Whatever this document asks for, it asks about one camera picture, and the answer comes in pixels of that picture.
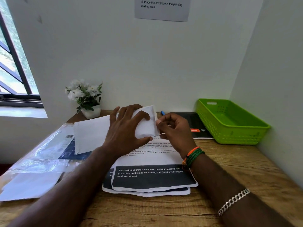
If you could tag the person's right hand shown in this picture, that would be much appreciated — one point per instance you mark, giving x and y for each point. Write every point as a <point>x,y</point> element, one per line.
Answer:
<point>180,134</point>

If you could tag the person's left hand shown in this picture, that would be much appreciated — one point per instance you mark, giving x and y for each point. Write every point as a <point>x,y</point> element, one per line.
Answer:
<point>120,137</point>

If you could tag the single white envelope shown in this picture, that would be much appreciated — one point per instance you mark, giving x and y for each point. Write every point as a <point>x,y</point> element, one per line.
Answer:
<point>144,130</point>

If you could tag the stack of printed papers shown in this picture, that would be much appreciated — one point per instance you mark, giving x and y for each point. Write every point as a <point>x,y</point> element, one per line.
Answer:
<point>153,179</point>

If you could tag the green plastic basket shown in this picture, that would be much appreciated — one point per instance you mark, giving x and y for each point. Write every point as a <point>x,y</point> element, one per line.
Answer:
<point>236,122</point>

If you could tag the clear plastic envelope wrapper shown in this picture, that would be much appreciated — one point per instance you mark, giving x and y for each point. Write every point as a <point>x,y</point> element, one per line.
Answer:
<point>47,151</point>

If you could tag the person's left forearm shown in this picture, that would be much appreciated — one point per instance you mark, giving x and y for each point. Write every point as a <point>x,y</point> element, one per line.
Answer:
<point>66,193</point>

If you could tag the person's right forearm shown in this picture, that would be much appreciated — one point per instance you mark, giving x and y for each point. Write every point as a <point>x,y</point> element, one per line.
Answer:
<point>232,193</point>

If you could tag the black notebook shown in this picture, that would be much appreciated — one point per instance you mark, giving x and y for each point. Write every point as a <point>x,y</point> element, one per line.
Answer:
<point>196,122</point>

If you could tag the orange and green thread wristbands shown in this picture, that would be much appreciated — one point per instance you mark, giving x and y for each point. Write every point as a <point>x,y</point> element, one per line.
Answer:
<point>194,156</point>

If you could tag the white flower plant in pot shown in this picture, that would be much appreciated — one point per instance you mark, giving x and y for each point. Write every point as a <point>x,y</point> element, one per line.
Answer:
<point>85,96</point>

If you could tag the window with metal bars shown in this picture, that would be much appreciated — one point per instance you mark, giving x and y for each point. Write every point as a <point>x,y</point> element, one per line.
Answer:
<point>14,68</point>

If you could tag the paper notice on wall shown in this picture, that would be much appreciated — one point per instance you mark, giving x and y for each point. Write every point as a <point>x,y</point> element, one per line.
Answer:
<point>162,9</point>

